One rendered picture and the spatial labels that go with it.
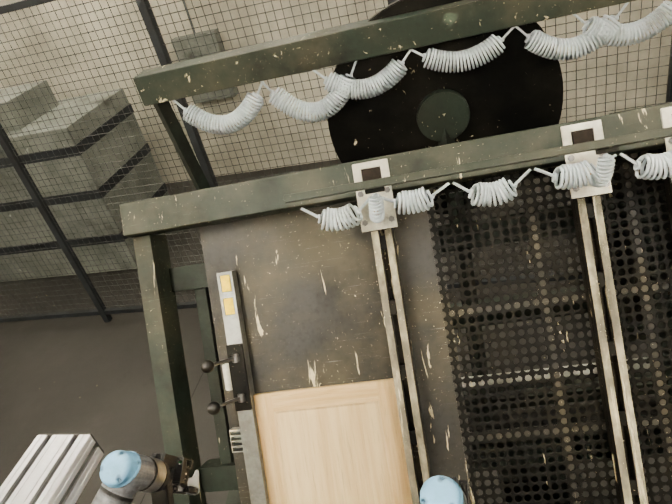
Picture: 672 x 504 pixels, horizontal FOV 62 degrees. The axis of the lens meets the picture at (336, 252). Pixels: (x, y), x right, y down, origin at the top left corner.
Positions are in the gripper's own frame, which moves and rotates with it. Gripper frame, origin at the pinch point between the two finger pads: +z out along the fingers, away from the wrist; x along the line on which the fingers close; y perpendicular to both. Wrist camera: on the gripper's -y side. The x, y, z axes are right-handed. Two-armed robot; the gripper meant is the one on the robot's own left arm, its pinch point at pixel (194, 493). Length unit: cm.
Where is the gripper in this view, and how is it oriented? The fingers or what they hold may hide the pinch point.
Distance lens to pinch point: 164.9
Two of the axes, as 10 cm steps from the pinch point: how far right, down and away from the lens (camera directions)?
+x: -9.6, 0.8, 2.8
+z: 2.8, 4.6, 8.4
